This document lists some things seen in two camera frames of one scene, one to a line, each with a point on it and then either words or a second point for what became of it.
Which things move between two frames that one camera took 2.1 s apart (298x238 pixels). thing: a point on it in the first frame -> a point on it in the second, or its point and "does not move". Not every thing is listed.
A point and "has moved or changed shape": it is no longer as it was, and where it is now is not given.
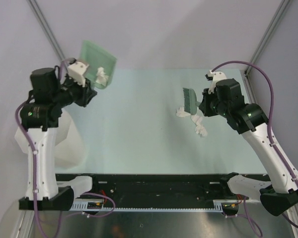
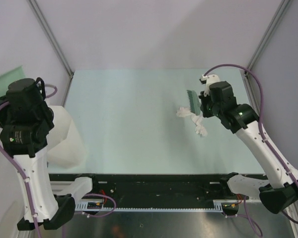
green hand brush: (189, 101) has moved or changed shape
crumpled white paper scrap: (199, 128) does not move
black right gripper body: (210, 106) does not move
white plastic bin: (69, 151) does not move
